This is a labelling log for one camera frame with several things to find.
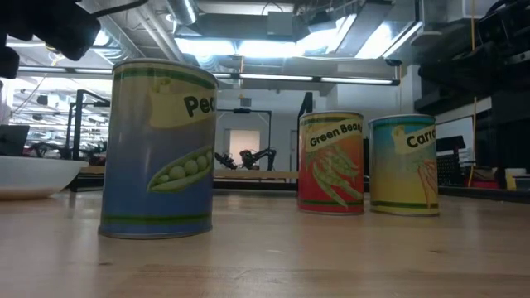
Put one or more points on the blue peas can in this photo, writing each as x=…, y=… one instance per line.
x=157, y=165

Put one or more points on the whiteboard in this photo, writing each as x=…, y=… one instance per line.
x=455, y=128

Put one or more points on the black ceiling camera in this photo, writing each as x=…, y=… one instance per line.
x=393, y=62

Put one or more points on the yellow carrots can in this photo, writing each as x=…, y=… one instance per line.
x=403, y=165

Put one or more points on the long ceiling light fixture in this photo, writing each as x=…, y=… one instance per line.
x=273, y=77

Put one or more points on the dark monitor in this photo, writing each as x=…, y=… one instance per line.
x=12, y=140

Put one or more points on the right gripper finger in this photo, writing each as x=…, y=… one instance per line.
x=451, y=70

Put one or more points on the red green beans can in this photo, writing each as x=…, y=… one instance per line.
x=331, y=165

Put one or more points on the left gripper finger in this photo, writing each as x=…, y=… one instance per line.
x=74, y=33

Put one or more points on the red object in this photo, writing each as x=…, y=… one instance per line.
x=482, y=184

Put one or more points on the translucent white bowl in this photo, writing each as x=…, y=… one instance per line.
x=33, y=176

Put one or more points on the grey ceiling box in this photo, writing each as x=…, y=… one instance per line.
x=280, y=22

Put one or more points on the wooden shelf black frame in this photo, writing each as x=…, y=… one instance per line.
x=256, y=174

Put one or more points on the black pegboard stand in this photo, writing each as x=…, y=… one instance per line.
x=449, y=165

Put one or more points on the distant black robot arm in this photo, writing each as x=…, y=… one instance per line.
x=227, y=161
x=258, y=155

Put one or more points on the distant black gantry frame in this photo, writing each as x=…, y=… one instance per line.
x=242, y=110

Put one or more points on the round silver ventilation duct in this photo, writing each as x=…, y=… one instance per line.
x=182, y=10

